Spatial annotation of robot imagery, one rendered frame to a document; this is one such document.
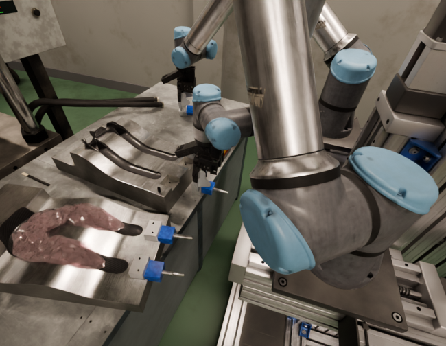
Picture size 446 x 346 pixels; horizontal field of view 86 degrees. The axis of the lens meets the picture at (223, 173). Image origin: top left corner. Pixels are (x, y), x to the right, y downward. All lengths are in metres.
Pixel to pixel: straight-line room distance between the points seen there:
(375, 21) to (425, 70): 2.13
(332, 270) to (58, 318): 0.63
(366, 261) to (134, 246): 0.56
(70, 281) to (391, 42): 2.72
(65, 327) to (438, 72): 0.93
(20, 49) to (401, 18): 2.59
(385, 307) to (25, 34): 1.51
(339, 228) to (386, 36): 2.49
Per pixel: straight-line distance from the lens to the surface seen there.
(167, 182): 0.86
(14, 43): 1.42
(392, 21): 2.72
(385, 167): 0.39
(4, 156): 1.35
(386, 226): 0.38
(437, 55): 0.57
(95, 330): 0.74
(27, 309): 0.83
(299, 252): 0.29
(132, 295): 0.68
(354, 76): 0.80
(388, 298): 0.56
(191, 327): 1.52
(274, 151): 0.30
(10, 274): 0.80
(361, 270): 0.49
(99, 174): 0.93
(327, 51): 0.95
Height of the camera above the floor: 1.47
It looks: 43 degrees down
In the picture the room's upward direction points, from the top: 5 degrees clockwise
